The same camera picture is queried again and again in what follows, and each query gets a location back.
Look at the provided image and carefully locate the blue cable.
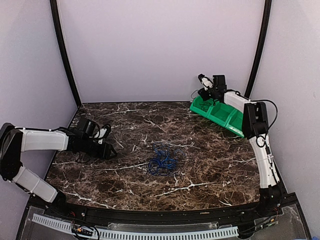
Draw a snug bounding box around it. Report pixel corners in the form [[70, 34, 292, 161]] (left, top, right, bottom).
[[145, 141, 186, 177]]

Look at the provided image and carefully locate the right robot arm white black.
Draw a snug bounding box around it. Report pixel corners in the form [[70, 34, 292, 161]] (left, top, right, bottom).
[[197, 73, 283, 217]]

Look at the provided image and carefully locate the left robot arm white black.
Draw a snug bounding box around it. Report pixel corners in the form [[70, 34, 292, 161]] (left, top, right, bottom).
[[0, 118, 118, 218]]

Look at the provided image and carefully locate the green plastic bin left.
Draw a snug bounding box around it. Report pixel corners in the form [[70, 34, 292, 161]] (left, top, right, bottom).
[[189, 96, 216, 118]]

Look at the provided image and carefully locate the green plastic bin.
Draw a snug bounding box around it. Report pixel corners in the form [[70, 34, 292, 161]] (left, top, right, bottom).
[[206, 102, 236, 127], [224, 109, 244, 138], [189, 96, 216, 118]]

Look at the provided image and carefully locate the green plastic bin middle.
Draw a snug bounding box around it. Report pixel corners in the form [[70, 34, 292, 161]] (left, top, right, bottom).
[[206, 102, 236, 127]]

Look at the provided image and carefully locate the green plastic bin right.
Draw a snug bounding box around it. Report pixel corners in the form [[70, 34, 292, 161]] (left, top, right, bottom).
[[224, 109, 244, 138]]

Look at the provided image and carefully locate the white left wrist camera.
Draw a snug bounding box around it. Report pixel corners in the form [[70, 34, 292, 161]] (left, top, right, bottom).
[[92, 124, 112, 144]]

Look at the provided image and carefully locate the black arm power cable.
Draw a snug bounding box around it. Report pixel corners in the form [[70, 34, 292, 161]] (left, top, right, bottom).
[[255, 99, 279, 148]]

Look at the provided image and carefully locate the black frame post right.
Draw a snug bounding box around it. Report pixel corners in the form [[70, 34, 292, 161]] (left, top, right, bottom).
[[244, 0, 272, 98]]

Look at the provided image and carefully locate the black frame post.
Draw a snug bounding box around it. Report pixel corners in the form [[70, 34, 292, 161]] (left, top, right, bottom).
[[49, 0, 82, 108], [244, 0, 272, 98]]

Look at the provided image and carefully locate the black front rail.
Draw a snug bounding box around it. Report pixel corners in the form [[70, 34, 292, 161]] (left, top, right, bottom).
[[38, 201, 283, 226]]

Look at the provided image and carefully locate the white slotted cable duct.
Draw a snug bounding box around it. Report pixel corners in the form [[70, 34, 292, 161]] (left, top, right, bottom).
[[32, 214, 239, 240]]

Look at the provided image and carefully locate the black frame post left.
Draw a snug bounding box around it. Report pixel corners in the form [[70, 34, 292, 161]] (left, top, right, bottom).
[[49, 0, 82, 108]]

